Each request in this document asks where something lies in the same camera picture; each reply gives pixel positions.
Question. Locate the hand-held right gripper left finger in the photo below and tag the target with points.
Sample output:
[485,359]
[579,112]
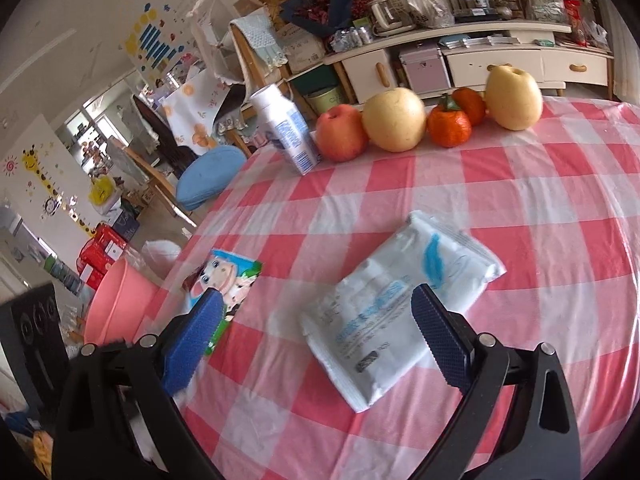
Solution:
[195,340]

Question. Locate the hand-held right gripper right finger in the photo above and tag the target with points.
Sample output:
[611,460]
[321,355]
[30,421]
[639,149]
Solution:
[442,335]

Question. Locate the white soft tissue pack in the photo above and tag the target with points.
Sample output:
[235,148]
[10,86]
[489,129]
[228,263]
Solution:
[390,305]

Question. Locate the pink plastic bin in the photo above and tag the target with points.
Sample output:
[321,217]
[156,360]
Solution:
[117,305]

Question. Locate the green cartoon-print foil packet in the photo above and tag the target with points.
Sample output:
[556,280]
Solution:
[230,280]

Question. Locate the white plastic bin liner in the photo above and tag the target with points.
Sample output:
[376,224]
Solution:
[160,255]

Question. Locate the stack of red boxes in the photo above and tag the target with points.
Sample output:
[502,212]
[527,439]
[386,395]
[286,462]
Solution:
[102,252]

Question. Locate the dark blue box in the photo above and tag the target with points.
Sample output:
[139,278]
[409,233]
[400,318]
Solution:
[125,225]

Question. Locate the yellow plastic bag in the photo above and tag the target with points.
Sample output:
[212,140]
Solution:
[102,190]

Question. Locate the pink checked tablecloth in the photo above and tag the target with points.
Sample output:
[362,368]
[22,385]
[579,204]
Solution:
[550,210]

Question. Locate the blue cushioned stool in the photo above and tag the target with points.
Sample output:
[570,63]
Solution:
[210,175]

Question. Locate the light wooden chair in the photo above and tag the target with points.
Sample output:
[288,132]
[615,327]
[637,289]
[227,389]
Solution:
[150,175]

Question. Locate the dark wooden chair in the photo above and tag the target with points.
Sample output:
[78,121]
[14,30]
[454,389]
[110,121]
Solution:
[175,152]

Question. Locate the orange tangerine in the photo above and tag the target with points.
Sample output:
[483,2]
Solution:
[472,105]
[448,127]

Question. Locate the large yellow pear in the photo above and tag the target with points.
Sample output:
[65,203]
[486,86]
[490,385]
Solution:
[395,120]

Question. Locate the red apple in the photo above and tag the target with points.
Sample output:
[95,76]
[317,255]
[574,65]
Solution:
[342,132]

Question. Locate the white plastic bottle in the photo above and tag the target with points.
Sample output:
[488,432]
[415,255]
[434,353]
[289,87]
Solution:
[285,130]

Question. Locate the orange-print white cloth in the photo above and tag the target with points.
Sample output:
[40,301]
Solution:
[190,110]

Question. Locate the small yellow pear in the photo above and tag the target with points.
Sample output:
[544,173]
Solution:
[514,100]

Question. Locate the pale green waste bin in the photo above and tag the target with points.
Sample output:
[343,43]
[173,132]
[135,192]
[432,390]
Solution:
[325,100]

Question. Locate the pink storage box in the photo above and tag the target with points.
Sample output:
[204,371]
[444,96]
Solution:
[425,70]

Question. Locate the cream television cabinet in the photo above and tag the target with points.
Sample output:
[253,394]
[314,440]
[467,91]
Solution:
[500,62]

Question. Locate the wooden chair with cloths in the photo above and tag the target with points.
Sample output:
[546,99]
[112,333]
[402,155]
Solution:
[248,62]

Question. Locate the dark blue flower bouquet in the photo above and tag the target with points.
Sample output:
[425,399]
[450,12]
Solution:
[320,10]

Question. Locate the giraffe height wall sticker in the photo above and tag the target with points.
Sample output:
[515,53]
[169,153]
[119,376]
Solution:
[32,160]

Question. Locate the colourful wall sticker chart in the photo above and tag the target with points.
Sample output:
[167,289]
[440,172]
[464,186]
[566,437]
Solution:
[155,40]

